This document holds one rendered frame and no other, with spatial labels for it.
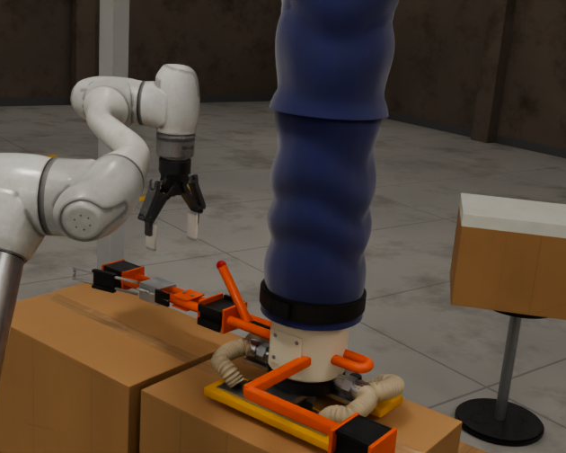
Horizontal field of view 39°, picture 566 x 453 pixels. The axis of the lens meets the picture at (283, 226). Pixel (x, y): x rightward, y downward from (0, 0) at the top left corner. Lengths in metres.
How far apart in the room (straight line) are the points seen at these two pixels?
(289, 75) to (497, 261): 2.04
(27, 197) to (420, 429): 0.96
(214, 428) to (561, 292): 2.07
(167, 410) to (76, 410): 0.32
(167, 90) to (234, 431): 0.76
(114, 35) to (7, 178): 3.44
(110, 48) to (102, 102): 2.97
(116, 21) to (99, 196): 3.51
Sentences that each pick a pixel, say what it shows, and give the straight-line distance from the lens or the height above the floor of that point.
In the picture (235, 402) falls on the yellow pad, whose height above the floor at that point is 0.98.
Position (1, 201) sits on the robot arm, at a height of 1.46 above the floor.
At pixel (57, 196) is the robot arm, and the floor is 1.48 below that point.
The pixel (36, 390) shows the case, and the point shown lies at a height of 0.80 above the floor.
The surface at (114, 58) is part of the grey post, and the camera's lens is 4.77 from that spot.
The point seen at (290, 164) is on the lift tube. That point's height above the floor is 1.50.
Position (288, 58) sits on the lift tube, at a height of 1.70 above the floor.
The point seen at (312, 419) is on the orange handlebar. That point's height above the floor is 1.10.
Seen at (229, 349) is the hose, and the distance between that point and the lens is 1.82.
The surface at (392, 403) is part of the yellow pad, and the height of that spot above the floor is 0.98.
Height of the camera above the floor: 1.81
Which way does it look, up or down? 16 degrees down
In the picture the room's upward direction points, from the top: 4 degrees clockwise
